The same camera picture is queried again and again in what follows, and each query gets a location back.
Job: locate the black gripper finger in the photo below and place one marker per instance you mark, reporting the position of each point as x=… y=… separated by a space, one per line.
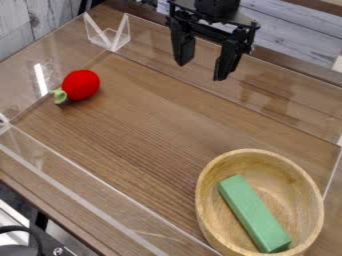
x=228 y=60
x=182 y=43

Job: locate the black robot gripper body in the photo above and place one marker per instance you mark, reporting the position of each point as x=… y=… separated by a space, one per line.
x=214 y=19

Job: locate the red plush strawberry toy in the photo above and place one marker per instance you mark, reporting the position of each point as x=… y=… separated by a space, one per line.
x=79 y=86

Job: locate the wooden bowl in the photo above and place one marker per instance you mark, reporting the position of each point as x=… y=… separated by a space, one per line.
x=288 y=191

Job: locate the green rectangular block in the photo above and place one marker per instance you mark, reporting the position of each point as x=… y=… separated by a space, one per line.
x=257 y=219

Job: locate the clear acrylic tray wall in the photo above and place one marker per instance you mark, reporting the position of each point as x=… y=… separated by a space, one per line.
x=110 y=164

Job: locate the black metal bracket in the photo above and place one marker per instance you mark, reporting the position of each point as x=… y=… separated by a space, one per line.
x=53 y=247

